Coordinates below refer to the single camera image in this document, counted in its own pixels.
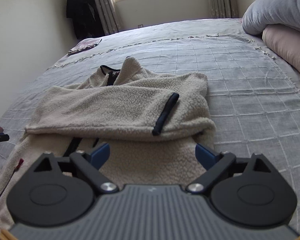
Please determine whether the cream fleece jacket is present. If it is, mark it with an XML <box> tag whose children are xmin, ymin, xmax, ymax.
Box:
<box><xmin>0</xmin><ymin>57</ymin><xmax>216</xmax><ymax>229</ymax></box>

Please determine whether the grey checked bedspread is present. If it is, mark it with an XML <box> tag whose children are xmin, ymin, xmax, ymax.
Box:
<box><xmin>0</xmin><ymin>20</ymin><xmax>300</xmax><ymax>231</ymax></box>

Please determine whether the small folded pink cloth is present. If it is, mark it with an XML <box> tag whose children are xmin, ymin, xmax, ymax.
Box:
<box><xmin>68</xmin><ymin>38</ymin><xmax>102</xmax><ymax>56</ymax></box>

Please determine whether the pink pillow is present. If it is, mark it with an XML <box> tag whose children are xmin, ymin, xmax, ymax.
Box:
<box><xmin>262</xmin><ymin>24</ymin><xmax>300</xmax><ymax>73</ymax></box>

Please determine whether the dark hanging coat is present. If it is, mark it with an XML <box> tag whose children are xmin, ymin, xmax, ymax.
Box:
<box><xmin>66</xmin><ymin>0</ymin><xmax>104</xmax><ymax>40</ymax></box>

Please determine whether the left grey curtain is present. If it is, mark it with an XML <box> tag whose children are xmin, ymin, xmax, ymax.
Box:
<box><xmin>95</xmin><ymin>0</ymin><xmax>122</xmax><ymax>35</ymax></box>

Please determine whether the grey folded blanket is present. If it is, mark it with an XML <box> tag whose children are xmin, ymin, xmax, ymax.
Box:
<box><xmin>242</xmin><ymin>0</ymin><xmax>300</xmax><ymax>35</ymax></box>

